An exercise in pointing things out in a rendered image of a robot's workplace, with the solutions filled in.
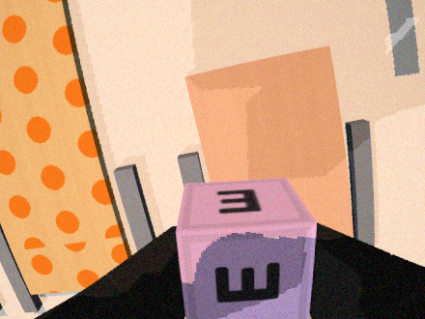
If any pink labelled cube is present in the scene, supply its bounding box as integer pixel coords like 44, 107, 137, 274
177, 176, 317, 319

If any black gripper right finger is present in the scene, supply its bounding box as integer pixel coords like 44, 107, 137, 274
309, 222, 425, 319

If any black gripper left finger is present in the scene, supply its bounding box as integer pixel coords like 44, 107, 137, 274
34, 225, 185, 319

